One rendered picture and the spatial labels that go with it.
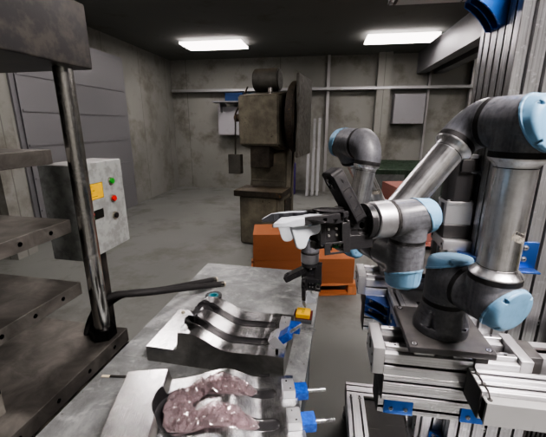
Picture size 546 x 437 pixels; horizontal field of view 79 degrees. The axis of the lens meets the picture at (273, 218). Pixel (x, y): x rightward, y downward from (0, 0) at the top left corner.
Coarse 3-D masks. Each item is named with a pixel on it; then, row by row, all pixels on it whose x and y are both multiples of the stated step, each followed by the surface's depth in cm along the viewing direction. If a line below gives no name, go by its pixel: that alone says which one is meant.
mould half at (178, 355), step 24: (240, 312) 136; (168, 336) 125; (192, 336) 114; (216, 336) 118; (264, 336) 120; (168, 360) 119; (192, 360) 117; (216, 360) 115; (240, 360) 113; (264, 360) 111; (288, 360) 120
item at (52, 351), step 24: (24, 336) 137; (48, 336) 137; (72, 336) 137; (120, 336) 139; (0, 360) 123; (24, 360) 123; (48, 360) 123; (72, 360) 123; (96, 360) 125; (0, 384) 112; (24, 384) 112; (48, 384) 112; (72, 384) 114; (24, 408) 102; (48, 408) 105; (0, 432) 94; (24, 432) 97
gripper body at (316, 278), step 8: (304, 264) 137; (320, 264) 138; (312, 272) 139; (320, 272) 138; (304, 280) 139; (312, 280) 138; (320, 280) 137; (304, 288) 140; (312, 288) 140; (320, 288) 138
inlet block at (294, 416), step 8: (288, 408) 90; (296, 408) 90; (288, 416) 88; (296, 416) 88; (304, 416) 89; (312, 416) 89; (288, 424) 87; (296, 424) 86; (304, 424) 87; (312, 424) 87; (312, 432) 88
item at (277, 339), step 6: (300, 324) 112; (276, 330) 116; (282, 330) 116; (288, 330) 113; (294, 330) 113; (270, 336) 115; (276, 336) 113; (282, 336) 112; (288, 336) 112; (270, 342) 114; (276, 342) 113; (282, 342) 113; (276, 348) 114; (282, 348) 113
